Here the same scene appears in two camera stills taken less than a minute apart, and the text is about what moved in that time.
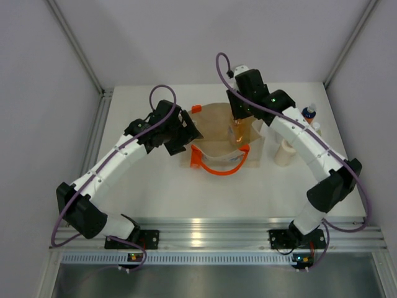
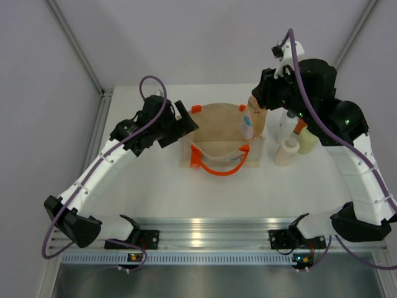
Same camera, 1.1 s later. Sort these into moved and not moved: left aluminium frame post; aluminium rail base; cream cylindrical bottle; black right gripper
Moved: black right gripper
Not moved: left aluminium frame post; cream cylindrical bottle; aluminium rail base
